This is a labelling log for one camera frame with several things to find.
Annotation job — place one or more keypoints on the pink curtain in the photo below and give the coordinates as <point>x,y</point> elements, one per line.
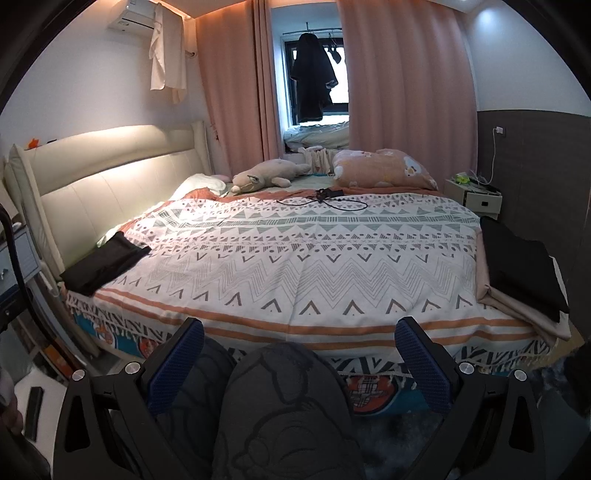
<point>411,83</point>
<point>235,92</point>

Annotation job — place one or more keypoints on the hanging black jacket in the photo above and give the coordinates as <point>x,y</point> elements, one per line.
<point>311,78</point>

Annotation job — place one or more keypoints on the green item on nightstand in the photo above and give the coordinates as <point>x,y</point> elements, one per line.
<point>461,177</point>

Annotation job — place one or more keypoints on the light green bed sheet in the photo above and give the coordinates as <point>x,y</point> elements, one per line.
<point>304,182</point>

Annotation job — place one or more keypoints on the cluttered low shelf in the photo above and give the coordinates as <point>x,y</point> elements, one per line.
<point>51,355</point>

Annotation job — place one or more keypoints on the beige plush toy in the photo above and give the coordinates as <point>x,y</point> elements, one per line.
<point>265,175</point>

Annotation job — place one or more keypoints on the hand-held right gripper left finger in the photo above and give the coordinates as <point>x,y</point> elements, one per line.
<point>178,360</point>

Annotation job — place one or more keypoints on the dark blue shaggy rug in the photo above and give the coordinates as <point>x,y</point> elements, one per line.
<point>415,443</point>

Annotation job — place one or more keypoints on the patterned blanket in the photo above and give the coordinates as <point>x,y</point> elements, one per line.
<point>300,267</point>

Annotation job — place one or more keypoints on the white pillow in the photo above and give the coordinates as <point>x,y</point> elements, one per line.
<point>201,183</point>

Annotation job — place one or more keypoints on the pink printed pillow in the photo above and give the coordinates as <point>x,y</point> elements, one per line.
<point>383,168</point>

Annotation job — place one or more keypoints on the beige frilled cloth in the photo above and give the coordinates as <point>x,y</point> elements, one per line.
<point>321,161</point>

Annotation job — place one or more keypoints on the black remote control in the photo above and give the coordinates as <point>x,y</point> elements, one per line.
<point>33,413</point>

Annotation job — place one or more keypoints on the dark framed window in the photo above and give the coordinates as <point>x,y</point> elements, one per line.
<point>341,87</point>

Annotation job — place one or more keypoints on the folded beige cloth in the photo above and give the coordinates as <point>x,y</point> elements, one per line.
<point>521,318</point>

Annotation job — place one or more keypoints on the small orange toy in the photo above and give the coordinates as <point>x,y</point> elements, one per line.
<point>33,144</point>

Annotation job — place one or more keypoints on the hanging white garment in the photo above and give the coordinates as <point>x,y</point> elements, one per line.
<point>167,55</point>

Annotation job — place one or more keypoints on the cream padded headboard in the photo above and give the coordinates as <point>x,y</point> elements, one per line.
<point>106,184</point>

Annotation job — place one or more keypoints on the light quilt on windowsill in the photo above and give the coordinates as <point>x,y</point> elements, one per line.
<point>318,136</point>

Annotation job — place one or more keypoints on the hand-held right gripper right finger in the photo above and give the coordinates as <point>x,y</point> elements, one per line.
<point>422,364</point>

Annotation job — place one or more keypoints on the blue drawer cabinet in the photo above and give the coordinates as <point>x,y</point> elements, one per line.
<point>23,258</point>

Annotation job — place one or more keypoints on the small dark hanging garment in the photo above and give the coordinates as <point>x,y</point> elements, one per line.
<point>336,54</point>

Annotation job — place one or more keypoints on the person's left leg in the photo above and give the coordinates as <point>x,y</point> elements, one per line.
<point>194,415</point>

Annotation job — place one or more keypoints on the white nightstand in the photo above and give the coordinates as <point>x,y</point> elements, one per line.
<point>480,203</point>

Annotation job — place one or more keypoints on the black shirt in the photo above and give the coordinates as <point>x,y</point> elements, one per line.
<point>101,265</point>

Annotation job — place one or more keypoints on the person's leg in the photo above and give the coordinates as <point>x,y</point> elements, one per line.
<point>194,415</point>
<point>286,406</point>

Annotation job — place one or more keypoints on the teal cartoon bed sheet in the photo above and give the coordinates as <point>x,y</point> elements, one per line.
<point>374,392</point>

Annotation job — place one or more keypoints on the folded black clothes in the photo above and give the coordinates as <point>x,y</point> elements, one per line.
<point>521,267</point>

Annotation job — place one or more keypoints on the person's right leg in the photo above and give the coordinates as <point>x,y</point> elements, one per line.
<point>286,406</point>

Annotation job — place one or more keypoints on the white air conditioner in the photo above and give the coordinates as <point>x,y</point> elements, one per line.
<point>136,16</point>

